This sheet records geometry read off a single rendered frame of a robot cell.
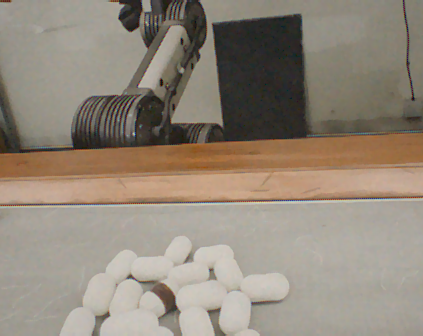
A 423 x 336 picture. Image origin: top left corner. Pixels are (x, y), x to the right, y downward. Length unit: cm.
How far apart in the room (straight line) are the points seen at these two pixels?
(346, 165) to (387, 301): 17
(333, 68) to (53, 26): 154
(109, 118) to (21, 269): 35
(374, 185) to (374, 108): 196
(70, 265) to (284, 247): 18
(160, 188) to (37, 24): 232
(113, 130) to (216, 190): 28
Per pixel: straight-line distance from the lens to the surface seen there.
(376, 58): 235
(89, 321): 32
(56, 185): 53
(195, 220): 43
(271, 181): 45
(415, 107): 239
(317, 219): 41
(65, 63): 269
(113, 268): 36
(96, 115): 73
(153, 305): 31
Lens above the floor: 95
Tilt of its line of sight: 23 degrees down
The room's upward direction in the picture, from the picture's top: 8 degrees counter-clockwise
